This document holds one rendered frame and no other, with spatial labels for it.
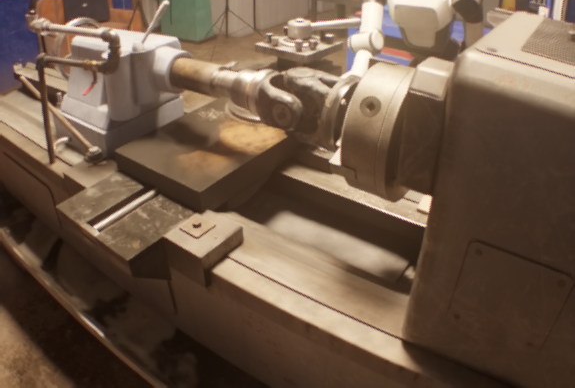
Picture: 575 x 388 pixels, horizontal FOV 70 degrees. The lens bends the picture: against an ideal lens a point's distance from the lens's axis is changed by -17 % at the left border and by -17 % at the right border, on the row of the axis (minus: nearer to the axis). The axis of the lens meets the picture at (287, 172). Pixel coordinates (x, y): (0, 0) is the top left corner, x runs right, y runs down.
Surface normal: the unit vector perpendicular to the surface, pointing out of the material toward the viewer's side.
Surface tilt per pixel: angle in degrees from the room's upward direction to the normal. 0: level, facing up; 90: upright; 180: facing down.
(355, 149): 86
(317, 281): 0
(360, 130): 69
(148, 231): 0
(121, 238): 0
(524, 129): 90
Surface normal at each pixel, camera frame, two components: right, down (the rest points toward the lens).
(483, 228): -0.58, 0.42
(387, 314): 0.00, -0.86
